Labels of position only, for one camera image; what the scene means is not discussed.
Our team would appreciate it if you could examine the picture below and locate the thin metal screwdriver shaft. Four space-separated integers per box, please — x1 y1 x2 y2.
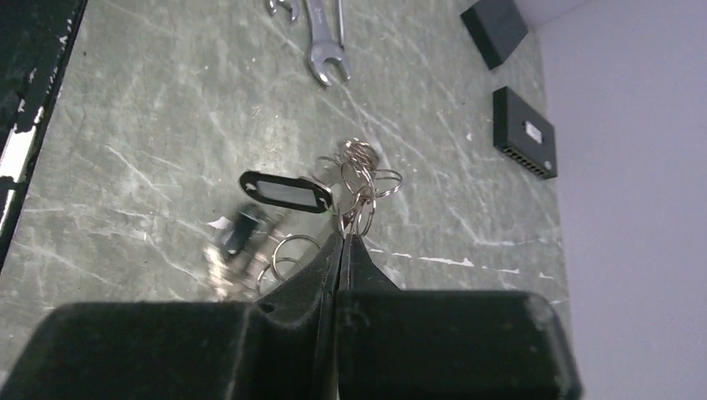
336 0 345 48

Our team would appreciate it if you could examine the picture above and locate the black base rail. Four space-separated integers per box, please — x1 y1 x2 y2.
1 1 88 258

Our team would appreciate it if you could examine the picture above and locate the large chrome combination wrench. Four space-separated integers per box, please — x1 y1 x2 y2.
304 0 352 88

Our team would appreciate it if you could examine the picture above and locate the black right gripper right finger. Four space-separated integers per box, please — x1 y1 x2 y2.
337 235 583 399

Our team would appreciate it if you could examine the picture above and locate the black perforated box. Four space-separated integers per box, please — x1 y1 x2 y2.
460 0 529 71

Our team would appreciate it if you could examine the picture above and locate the small chrome combination wrench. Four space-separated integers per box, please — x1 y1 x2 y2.
264 0 300 23

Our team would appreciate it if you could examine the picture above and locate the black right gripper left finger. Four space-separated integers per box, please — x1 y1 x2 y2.
1 234 343 399

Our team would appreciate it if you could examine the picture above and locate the black flat box with label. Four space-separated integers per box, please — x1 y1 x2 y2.
493 87 558 180

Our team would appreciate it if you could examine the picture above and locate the loose key black head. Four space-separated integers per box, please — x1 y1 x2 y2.
204 204 278 299

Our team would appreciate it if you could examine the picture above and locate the key with black white tag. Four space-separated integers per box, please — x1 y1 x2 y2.
238 171 333 214

